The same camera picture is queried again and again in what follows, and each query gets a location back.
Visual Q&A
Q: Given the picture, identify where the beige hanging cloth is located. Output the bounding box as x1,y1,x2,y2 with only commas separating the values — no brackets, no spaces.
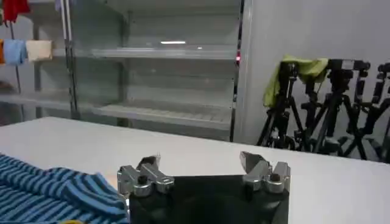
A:
25,39,54,62

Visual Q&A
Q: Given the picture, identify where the light blue hanging cloth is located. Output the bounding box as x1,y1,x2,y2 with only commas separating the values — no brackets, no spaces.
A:
2,38,28,66

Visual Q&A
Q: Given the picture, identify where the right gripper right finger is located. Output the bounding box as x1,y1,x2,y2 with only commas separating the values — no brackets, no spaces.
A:
239,150,291,195

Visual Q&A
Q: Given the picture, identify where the blue striped shirt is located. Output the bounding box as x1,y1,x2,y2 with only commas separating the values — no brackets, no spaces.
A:
0,152,130,224

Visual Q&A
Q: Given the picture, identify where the grey empty display shelf unit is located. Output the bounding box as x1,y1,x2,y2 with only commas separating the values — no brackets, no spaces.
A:
30,0,245,142

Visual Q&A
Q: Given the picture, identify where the yellow-green cloth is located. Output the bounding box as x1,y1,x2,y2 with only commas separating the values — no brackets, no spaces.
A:
263,54,330,108

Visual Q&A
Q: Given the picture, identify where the metal rack pole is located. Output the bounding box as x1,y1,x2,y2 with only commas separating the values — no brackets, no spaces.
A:
58,0,80,120

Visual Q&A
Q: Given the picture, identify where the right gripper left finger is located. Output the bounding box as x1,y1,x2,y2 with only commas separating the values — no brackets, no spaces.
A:
116,155,176,197

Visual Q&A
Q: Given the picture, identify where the red hanging cloth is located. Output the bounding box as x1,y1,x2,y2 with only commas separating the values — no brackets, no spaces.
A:
2,0,31,24

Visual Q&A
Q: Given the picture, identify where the black camera tripod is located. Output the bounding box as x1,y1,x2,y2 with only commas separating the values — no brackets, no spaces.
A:
257,61,306,150
300,58,372,160
350,61,390,164

